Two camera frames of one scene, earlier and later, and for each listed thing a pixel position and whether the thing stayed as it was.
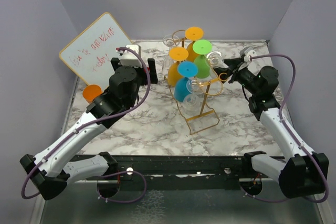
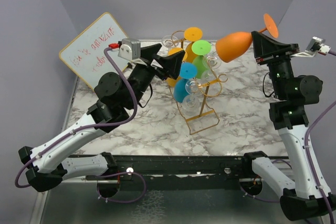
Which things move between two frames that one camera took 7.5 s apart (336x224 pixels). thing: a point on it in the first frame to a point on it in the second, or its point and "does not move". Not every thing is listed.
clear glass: x=192 y=103 does not move
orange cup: x=90 y=92 to x=230 y=44
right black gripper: x=234 y=64 to x=268 y=50
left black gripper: x=154 y=77 to x=170 y=63
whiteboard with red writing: x=89 y=55 does not move
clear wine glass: x=168 y=41 does not move
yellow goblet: x=193 y=33 does not move
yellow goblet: x=177 y=54 does not move
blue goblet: x=186 y=70 does not move
